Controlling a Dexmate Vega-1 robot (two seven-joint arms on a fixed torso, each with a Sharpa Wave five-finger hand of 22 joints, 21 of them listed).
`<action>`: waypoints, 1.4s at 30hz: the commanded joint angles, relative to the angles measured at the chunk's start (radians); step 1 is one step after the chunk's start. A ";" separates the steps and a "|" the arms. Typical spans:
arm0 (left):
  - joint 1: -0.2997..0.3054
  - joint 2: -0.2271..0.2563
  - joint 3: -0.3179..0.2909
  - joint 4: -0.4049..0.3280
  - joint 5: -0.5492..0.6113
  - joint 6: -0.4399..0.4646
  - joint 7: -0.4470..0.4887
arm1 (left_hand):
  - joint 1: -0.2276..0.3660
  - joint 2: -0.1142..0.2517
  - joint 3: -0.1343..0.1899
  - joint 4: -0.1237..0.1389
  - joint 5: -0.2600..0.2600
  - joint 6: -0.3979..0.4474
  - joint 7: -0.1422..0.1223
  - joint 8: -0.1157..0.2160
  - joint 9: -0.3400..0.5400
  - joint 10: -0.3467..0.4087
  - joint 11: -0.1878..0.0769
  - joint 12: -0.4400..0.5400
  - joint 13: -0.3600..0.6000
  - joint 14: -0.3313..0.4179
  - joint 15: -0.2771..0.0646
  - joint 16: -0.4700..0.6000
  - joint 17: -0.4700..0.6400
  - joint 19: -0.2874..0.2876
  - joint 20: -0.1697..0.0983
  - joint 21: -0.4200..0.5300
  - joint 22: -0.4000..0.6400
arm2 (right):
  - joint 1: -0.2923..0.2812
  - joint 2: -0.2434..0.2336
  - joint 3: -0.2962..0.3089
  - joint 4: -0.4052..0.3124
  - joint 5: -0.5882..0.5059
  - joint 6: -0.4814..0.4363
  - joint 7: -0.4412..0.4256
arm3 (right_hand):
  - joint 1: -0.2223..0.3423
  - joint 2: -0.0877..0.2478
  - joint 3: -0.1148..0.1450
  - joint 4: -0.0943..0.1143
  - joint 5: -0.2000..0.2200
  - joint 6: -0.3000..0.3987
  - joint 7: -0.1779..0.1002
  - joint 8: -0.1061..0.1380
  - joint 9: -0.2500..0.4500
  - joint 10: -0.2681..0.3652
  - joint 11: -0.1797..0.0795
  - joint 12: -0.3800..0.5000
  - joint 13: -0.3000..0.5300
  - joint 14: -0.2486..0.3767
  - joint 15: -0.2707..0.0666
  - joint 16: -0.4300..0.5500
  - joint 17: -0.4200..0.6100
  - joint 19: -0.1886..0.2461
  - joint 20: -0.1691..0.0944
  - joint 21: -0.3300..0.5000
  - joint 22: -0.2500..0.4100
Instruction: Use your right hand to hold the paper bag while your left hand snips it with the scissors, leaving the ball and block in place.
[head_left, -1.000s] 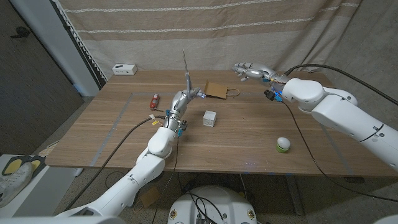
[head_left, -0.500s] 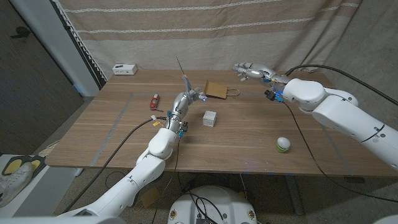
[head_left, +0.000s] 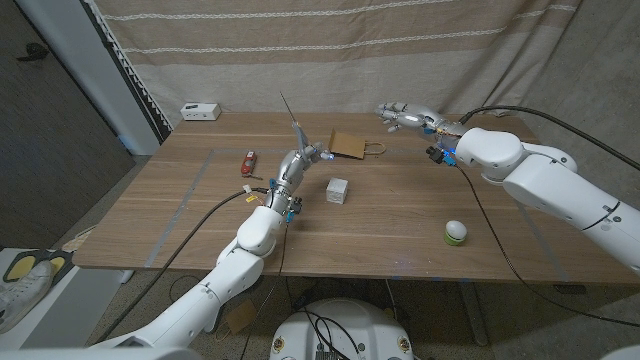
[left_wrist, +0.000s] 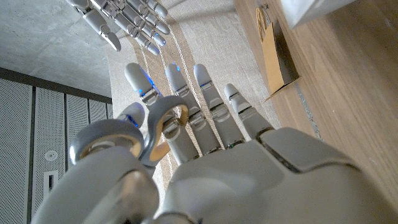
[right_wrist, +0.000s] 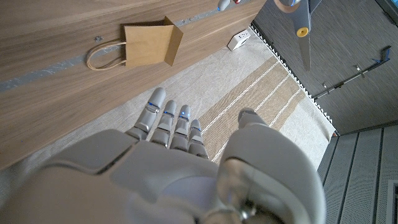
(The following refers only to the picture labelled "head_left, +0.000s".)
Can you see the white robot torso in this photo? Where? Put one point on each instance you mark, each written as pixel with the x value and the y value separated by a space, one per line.
pixel 360 320

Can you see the white cube block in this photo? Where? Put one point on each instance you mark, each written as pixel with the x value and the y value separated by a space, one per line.
pixel 337 191

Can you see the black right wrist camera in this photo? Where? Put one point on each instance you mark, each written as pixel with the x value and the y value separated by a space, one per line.
pixel 437 155

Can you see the black triangle-edged trim strip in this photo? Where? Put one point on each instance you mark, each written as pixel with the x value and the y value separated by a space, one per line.
pixel 130 75

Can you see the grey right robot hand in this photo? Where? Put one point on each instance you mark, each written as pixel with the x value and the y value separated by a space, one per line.
pixel 420 117

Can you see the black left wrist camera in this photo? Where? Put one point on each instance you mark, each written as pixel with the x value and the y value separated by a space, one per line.
pixel 295 205

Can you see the white sneaker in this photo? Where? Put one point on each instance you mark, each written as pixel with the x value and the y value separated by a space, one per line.
pixel 20 295

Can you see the yellow black pad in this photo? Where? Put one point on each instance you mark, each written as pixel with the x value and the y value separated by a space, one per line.
pixel 20 267
pixel 62 262

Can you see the white and green ball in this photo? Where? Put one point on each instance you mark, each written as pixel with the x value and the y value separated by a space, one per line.
pixel 455 230

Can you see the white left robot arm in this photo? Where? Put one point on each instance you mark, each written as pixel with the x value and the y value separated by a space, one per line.
pixel 225 285

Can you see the brown paper bag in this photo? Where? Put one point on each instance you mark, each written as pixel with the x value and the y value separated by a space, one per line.
pixel 346 144

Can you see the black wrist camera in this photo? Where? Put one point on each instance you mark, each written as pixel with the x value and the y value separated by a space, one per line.
pixel 437 155
pixel 295 205

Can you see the white table leg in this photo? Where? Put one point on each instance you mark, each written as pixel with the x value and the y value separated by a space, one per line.
pixel 472 310
pixel 214 324

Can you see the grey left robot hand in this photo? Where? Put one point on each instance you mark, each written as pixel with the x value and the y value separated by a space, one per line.
pixel 290 172

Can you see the beige striped curtain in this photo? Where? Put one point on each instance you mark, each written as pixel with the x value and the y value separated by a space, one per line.
pixel 320 60

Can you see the small red pocket tool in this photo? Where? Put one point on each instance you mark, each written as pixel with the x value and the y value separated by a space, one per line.
pixel 248 163

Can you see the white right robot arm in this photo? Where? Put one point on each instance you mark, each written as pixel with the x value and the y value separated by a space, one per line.
pixel 555 190

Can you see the white power strip box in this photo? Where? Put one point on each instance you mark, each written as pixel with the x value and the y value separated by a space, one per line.
pixel 200 111

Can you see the brown cardboard piece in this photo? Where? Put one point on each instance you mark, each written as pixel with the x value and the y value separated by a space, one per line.
pixel 241 316

